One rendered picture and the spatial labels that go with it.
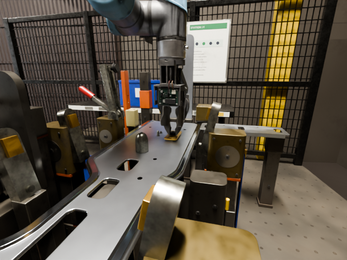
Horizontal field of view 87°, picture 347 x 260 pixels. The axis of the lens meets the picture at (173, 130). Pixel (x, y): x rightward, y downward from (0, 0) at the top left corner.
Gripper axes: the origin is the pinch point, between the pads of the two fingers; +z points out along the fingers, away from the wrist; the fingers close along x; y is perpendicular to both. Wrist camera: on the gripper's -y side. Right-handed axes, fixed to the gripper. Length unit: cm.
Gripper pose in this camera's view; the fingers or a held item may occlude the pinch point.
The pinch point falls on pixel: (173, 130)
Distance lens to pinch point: 56.5
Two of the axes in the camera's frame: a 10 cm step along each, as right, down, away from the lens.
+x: 9.7, 0.7, -2.3
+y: -2.4, 2.8, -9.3
